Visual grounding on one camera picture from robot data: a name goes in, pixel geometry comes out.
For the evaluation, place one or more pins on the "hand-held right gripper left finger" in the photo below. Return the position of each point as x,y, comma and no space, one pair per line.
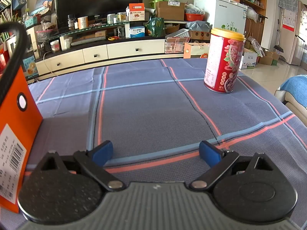
103,152

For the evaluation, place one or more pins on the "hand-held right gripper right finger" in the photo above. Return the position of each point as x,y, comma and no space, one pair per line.
209,153

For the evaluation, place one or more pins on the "orange cardboard box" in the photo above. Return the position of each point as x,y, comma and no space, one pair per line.
19,134

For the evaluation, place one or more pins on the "blue plaid tablecloth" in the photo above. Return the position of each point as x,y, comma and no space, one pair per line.
153,105

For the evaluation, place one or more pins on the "red can with yellow lid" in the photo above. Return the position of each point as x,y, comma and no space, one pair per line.
225,62

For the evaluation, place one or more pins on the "beige sofa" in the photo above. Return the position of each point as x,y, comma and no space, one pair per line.
287,100

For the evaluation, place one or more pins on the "white printed carton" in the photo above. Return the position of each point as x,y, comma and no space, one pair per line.
248,60

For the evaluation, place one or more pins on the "white TV cabinet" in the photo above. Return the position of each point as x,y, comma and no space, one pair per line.
120,49

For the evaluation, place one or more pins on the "open cardboard box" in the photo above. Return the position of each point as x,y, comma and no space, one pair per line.
269,57

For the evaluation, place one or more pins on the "blue box with orange print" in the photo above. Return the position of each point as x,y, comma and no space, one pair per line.
30,66

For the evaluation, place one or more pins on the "small white jar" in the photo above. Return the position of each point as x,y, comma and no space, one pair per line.
54,46

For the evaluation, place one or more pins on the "blue and white carton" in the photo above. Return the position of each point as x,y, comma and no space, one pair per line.
137,32

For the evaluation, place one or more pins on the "broom with dustpan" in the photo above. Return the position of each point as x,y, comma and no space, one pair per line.
278,46

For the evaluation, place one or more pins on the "pink plastic basket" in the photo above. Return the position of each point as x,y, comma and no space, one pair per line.
44,36

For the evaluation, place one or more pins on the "white canister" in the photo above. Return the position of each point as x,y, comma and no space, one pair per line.
83,22

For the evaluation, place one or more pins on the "dark glass bottle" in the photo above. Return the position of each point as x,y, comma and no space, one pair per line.
71,22

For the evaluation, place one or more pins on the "green snack bag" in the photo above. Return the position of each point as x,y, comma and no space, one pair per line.
154,27

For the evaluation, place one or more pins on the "red plastic basin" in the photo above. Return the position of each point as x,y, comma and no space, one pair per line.
194,17

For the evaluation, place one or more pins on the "small white fridge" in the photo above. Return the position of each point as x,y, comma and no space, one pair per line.
223,14

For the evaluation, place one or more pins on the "orange and white carton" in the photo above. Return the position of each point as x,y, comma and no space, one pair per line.
136,12

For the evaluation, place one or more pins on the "brown cardboard box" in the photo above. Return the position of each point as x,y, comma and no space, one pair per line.
168,12

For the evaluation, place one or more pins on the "teal plastic basket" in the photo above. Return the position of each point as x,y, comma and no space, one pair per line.
31,22

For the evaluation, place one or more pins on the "black television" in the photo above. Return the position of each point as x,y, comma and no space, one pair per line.
96,0

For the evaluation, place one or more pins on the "wooden shelf unit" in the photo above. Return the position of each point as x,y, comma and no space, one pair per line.
260,4

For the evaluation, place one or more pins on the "blue hanging bag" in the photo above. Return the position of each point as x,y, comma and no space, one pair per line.
19,2

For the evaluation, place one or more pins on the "bookshelf with books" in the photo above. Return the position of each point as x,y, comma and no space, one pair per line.
5,2

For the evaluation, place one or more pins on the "red and white wall calendar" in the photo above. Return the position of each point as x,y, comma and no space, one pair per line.
289,21

